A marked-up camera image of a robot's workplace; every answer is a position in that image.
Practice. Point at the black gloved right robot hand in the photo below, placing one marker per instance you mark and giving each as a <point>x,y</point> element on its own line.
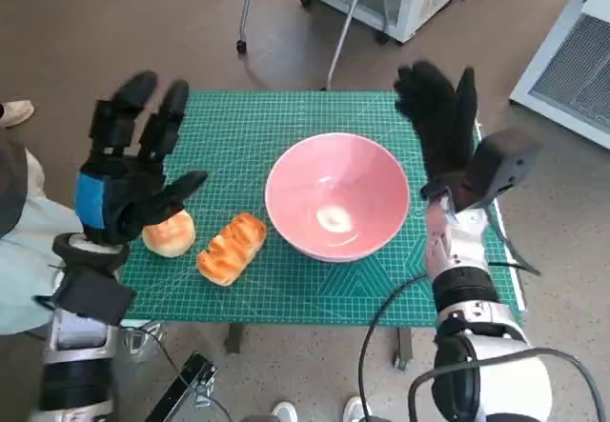
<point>443,136</point>

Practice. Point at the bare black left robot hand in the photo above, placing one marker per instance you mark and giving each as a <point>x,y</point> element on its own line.
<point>114,188</point>

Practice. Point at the round toy bread bun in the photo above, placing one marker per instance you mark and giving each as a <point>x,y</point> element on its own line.
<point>171,236</point>

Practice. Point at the pink bowl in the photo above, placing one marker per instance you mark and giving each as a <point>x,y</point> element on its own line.
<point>333,179</point>

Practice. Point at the long striped toy bread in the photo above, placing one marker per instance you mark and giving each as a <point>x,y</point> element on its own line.
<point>231,250</point>

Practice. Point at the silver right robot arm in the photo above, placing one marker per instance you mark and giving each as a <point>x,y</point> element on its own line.
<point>467,293</point>

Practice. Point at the person's beige shoe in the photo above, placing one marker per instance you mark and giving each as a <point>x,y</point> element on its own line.
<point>16,112</point>

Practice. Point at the white cabinet with grey grille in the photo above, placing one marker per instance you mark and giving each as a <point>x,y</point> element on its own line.
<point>572,74</point>

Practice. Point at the grey mesh sneaker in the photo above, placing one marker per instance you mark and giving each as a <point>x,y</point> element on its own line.
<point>143,341</point>

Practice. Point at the green cutting mat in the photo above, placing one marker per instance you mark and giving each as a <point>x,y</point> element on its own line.
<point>286,107</point>

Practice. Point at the black table leg with caster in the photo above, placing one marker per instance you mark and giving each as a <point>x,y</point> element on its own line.
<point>405,346</point>

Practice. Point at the white shoe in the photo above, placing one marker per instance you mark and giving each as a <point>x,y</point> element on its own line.
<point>357,410</point>
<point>286,412</point>

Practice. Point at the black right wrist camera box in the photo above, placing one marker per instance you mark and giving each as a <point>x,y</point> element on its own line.
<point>500,165</point>

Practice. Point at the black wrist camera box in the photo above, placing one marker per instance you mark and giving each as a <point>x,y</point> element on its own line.
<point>500,165</point>
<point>95,298</point>

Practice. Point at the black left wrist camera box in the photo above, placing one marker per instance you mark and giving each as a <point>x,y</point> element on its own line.
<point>95,298</point>

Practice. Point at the black metal stand frame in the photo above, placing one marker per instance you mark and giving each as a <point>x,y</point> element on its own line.
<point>186,379</point>

